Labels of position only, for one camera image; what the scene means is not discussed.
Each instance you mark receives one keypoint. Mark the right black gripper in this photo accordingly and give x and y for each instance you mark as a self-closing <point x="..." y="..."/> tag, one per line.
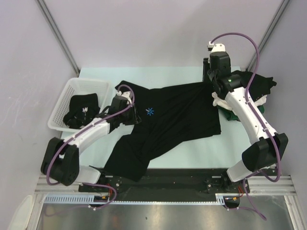
<point x="206" y="65"/>

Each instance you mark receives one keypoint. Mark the left aluminium frame post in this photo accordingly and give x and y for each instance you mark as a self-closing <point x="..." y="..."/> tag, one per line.
<point x="58" y="35"/>

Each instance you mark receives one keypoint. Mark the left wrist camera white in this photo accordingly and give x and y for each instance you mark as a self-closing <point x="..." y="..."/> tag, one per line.
<point x="127" y="95"/>

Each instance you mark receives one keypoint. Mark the aluminium frame post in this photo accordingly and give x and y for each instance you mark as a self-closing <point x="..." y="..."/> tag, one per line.
<point x="263" y="19"/>
<point x="58" y="35"/>

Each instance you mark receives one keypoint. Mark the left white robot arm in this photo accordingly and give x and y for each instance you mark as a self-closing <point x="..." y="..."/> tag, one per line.
<point x="61" y="163"/>

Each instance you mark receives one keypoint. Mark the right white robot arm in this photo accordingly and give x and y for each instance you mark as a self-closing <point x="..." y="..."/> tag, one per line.
<point x="267" y="146"/>

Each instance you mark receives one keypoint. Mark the white folded t-shirt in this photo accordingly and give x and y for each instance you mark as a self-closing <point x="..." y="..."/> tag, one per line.
<point x="222" y="103"/>

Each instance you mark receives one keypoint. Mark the green folded t-shirt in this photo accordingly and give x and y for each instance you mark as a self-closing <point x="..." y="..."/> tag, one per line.
<point x="230" y="115"/>

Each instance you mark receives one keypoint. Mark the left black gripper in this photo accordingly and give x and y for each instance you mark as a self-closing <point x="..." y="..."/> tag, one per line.
<point x="135" y="119"/>

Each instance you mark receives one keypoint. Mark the white plastic laundry basket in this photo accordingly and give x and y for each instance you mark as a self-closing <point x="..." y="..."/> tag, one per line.
<point x="76" y="86"/>

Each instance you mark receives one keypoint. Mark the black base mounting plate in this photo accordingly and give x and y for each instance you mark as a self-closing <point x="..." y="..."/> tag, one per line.
<point x="170" y="186"/>

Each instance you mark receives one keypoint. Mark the right aluminium frame post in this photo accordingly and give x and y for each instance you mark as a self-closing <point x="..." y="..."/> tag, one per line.
<point x="263" y="19"/>

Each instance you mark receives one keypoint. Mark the black printed t-shirt in basket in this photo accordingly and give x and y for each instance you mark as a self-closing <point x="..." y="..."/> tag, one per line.
<point x="82" y="110"/>

